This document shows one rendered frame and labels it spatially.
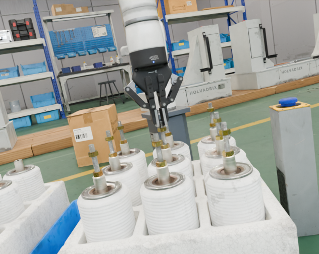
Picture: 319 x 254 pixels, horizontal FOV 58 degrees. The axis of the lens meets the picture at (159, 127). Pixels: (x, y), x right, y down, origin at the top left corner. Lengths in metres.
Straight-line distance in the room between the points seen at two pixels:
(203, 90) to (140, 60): 2.30
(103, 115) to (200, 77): 1.59
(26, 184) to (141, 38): 0.50
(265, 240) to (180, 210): 0.14
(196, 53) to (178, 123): 2.02
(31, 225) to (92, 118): 0.99
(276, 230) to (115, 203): 0.26
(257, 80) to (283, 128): 2.55
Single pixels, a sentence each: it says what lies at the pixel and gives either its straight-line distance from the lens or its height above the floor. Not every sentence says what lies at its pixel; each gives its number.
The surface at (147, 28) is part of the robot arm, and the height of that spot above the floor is 0.53.
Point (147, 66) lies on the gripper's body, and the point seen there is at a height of 0.46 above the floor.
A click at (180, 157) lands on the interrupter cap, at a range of 0.64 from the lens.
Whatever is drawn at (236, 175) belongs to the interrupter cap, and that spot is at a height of 0.25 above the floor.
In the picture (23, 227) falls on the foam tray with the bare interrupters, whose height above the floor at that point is 0.17.
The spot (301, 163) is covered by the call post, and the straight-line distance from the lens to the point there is 0.74.
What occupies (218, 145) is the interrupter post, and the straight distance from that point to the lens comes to 0.63.
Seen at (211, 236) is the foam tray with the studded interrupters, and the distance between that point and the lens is 0.49.
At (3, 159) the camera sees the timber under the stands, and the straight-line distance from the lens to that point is 2.45.
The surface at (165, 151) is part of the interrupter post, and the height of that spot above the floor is 0.27.
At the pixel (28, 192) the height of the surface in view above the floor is 0.20.
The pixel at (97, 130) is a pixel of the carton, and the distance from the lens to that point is 1.67.
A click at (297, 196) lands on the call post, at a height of 0.11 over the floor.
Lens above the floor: 0.44
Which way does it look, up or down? 10 degrees down
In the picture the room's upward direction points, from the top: 11 degrees counter-clockwise
